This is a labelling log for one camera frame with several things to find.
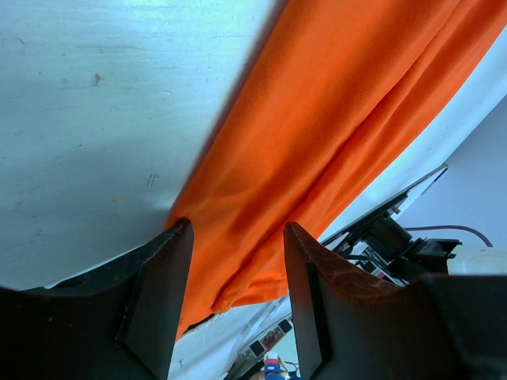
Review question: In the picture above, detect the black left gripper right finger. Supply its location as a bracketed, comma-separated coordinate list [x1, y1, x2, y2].
[284, 222, 506, 379]

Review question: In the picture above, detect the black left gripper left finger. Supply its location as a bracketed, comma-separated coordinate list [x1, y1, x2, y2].
[1, 218, 194, 379]

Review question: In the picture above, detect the orange t shirt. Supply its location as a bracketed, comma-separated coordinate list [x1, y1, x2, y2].
[170, 1, 506, 333]

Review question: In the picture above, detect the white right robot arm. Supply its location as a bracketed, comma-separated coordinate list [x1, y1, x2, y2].
[364, 217, 506, 284]

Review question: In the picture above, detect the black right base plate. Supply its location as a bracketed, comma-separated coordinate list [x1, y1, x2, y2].
[321, 165, 460, 286]

